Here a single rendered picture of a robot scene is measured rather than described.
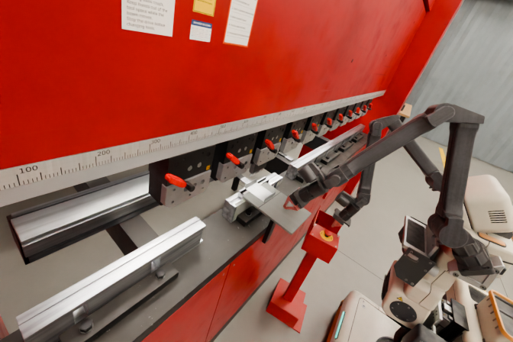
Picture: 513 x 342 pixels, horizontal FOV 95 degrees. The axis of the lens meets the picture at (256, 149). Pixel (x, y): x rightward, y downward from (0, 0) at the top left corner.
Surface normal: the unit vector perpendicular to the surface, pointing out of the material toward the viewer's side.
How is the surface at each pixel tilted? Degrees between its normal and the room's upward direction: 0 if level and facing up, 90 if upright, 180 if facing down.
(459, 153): 77
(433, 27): 90
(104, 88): 90
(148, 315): 0
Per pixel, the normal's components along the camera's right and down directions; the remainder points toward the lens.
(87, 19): 0.76, 0.47
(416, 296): -0.55, 0.26
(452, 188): -0.37, 0.13
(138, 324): 0.25, -0.85
